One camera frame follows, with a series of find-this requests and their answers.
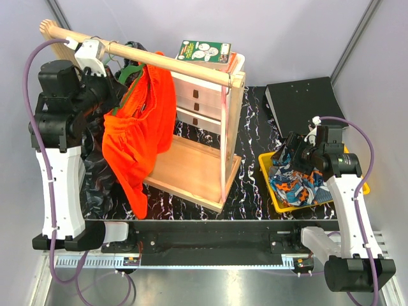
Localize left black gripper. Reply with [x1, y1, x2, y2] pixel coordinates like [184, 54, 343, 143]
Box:
[71, 62, 128, 115]

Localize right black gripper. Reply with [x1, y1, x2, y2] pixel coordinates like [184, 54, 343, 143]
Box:
[270, 131, 323, 176]

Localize patterned blue orange shorts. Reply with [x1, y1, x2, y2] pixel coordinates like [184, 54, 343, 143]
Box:
[272, 164, 332, 206]

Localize dark green hanger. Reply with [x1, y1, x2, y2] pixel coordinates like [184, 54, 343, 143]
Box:
[112, 58, 145, 116]

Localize pink hanger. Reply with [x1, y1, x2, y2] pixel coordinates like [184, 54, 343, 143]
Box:
[220, 73, 231, 203]

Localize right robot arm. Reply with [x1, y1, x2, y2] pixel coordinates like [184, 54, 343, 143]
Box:
[284, 125, 396, 293]

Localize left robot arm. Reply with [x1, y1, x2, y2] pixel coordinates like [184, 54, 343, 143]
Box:
[29, 60, 126, 251]

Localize light green hanger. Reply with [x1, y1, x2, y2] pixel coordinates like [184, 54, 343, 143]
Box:
[88, 36, 115, 64]

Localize dark grey patterned shorts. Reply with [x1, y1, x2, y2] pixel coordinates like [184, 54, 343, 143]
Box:
[79, 40, 150, 221]

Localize yellow plastic tray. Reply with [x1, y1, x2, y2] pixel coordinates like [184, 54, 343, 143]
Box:
[258, 143, 371, 214]

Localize black marbled mat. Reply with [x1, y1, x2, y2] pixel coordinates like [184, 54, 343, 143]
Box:
[82, 85, 347, 221]

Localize wooden clothes rack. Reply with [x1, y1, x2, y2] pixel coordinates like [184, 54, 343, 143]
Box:
[40, 19, 246, 214]

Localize white drawer unit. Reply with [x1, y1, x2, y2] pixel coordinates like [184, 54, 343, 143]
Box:
[170, 52, 246, 133]

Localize orange book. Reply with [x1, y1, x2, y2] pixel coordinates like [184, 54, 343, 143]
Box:
[224, 52, 238, 73]

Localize green book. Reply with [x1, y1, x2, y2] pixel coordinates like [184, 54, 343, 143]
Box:
[176, 40, 231, 66]

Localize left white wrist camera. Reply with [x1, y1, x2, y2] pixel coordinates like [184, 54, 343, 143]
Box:
[74, 39, 106, 77]

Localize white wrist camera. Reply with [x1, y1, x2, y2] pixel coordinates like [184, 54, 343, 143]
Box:
[304, 116, 321, 146]
[74, 39, 106, 77]

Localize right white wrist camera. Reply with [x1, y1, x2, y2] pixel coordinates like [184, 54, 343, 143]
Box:
[304, 116, 321, 146]

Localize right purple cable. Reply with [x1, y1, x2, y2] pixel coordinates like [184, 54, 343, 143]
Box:
[314, 116, 382, 306]

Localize purple cable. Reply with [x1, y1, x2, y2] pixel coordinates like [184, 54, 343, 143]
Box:
[24, 38, 135, 306]
[314, 116, 382, 306]

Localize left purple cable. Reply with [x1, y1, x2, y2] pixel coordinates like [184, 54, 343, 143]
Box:
[24, 38, 135, 306]

